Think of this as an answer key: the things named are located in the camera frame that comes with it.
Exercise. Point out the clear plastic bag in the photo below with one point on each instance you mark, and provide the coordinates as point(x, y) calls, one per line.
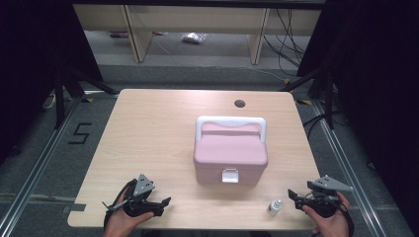
point(194, 38)

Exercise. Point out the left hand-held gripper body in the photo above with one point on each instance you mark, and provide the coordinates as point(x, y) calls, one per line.
point(143, 186)

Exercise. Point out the black tripod stand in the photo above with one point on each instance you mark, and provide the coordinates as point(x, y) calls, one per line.
point(60, 98)
point(329, 98)

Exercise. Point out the small white bottle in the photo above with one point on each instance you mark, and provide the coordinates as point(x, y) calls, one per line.
point(275, 207)

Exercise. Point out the grey floor tape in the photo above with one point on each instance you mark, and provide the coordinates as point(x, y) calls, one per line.
point(75, 208)

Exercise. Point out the yellow black floor tape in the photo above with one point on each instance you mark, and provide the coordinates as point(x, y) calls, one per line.
point(88, 100)
point(287, 81)
point(304, 102)

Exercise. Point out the person's right hand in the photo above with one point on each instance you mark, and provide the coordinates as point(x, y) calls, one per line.
point(331, 225)

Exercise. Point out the aluminium floor rail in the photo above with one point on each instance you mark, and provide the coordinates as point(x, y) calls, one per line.
point(38, 164)
point(344, 164)

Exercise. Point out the person's left hand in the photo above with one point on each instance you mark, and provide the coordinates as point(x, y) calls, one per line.
point(120, 225)

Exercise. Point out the pink packet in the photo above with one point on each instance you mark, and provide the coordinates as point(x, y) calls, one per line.
point(118, 34)

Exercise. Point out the black curtain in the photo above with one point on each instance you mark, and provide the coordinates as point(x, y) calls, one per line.
point(26, 49)
point(378, 65)

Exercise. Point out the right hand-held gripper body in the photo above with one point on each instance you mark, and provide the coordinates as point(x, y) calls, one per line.
point(326, 184)

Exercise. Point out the small red item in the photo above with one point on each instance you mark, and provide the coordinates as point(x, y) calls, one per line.
point(158, 33)

